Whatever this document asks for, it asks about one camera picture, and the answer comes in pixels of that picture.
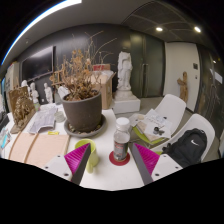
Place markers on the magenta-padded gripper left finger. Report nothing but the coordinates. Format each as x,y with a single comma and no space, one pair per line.
76,160

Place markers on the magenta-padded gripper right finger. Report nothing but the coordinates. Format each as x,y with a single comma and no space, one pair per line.
146,160

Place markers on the clear bottle with white cap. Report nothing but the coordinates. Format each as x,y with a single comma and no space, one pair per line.
121,143

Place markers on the yellow-green mug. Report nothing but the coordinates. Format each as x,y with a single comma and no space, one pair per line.
95,156

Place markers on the flat round red coaster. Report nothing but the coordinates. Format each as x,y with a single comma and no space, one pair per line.
115,162

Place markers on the small flat yellow object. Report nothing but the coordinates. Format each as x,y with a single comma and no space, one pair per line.
53,133

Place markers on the stack of papers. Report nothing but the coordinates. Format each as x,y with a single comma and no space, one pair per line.
151,123

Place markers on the light wooden panel board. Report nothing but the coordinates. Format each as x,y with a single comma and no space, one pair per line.
40,150

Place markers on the dark round plant saucer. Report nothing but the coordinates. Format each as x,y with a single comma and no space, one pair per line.
100,130

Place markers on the black backpack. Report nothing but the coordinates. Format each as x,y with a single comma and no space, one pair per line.
186,148

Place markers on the small white cup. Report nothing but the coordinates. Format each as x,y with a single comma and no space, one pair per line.
60,116

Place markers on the dried plant in dark pot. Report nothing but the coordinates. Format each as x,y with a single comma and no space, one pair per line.
82,113

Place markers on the printed newspaper sheet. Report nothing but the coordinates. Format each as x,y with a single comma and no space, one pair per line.
43,120

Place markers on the white plastic chair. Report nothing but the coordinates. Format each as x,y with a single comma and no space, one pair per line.
175,105

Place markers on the white chair with green cushion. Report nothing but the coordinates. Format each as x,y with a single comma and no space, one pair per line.
200,121

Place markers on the white plaster figurine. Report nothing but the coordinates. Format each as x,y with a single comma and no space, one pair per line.
48,93

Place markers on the colourful painted sheet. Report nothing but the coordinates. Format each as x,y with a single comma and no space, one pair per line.
5,138

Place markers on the brown carved relief sculpture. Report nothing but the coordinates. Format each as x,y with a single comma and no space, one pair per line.
21,108

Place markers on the cardboard box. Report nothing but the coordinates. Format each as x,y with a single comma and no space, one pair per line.
106,90

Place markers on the wooden figure sculpture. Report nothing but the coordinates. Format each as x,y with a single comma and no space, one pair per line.
182,86

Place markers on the wooden easel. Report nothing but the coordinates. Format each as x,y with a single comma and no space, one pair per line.
56,78

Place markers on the white plaster bust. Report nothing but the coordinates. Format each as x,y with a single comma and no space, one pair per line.
25,85

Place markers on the dark double door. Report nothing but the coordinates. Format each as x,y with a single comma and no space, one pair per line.
148,66

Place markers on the white cabinet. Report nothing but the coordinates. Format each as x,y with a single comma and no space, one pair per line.
12,75

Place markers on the round recessed ceiling light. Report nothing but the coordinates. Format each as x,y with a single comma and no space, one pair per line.
159,29
197,29

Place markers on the white headless statue on pedestal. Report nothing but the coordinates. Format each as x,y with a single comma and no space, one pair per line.
125,73

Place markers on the black wall screen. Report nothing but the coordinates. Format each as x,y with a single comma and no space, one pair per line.
38,63

